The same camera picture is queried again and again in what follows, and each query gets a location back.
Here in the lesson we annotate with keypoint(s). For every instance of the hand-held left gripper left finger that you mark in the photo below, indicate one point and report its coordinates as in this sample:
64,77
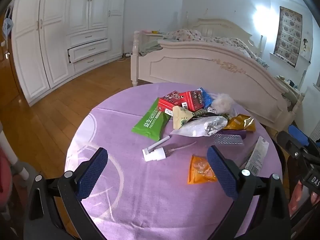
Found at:
92,172

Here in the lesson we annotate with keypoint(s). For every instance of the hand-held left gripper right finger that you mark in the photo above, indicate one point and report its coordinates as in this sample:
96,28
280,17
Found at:
222,172

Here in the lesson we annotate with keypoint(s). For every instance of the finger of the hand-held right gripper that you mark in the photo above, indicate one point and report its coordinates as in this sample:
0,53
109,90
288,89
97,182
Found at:
297,132
285,140

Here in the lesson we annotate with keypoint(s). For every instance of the orange snack packet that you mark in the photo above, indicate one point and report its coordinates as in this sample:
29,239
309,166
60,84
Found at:
198,170

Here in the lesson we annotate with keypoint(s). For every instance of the white radiator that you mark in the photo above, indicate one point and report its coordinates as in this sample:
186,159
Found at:
315,110

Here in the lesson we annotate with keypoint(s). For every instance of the white printed wrapper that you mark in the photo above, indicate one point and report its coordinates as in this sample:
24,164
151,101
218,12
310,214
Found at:
257,157

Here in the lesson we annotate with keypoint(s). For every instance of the silver blister pack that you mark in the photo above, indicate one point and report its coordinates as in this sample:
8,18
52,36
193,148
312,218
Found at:
228,139

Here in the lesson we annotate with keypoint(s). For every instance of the cluttered bedside table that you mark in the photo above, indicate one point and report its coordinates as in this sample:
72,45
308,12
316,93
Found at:
287,87

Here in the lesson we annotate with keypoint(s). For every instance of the yellow wrapper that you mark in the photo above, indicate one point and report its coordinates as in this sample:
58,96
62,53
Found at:
237,123

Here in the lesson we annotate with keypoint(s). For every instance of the silver white crumpled bag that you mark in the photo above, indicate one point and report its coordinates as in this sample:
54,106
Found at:
200,127

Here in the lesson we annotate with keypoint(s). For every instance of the purple tablecloth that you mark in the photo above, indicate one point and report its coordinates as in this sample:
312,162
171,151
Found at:
140,195

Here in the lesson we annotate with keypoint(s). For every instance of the white pump dispenser head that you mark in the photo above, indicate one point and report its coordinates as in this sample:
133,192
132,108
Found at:
152,152

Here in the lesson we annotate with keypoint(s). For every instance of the dark green packet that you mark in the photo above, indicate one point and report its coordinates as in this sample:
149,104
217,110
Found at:
200,113

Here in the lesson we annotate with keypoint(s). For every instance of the beige triangular packet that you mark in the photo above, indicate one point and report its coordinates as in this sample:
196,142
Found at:
181,117

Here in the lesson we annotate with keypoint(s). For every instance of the white cotton wad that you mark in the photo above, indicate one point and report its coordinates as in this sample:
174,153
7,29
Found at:
222,102

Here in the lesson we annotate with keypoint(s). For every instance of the blue packet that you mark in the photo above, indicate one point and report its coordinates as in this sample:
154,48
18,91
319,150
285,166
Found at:
206,97

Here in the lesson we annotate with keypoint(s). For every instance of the red drink carton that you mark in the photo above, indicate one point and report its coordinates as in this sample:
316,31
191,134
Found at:
192,100
170,100

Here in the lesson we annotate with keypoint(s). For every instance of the pink cloth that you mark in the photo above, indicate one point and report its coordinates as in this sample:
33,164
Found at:
5,177

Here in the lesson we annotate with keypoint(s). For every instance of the cream wooden bed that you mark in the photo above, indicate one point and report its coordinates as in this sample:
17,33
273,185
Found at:
187,65

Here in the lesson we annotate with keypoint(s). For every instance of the floral quilt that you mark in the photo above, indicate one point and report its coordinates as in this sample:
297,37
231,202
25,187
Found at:
225,41

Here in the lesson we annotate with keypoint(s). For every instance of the open white drawer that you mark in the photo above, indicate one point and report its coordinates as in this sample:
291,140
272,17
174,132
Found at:
87,51

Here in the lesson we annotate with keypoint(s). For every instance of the brown wooden door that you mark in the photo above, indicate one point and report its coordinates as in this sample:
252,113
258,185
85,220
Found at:
7,80

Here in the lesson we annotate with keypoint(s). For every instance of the white wardrobe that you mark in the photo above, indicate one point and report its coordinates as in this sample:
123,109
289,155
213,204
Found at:
50,42

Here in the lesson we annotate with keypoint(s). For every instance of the pale green blanket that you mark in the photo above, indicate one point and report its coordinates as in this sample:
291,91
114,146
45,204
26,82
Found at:
150,47

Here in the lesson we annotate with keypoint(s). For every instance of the white bedside shelf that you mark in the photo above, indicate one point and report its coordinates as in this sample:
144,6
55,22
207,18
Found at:
150,35

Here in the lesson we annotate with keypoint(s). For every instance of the blue face mask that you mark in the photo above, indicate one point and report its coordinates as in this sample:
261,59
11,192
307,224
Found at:
7,26

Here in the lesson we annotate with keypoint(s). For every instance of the white tube frame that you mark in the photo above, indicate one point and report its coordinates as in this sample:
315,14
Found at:
15,160

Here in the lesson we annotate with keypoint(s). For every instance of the small wall drawing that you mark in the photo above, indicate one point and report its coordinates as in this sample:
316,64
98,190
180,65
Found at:
307,48

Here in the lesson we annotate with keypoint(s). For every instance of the wall poster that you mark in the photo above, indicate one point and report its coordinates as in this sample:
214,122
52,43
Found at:
287,37

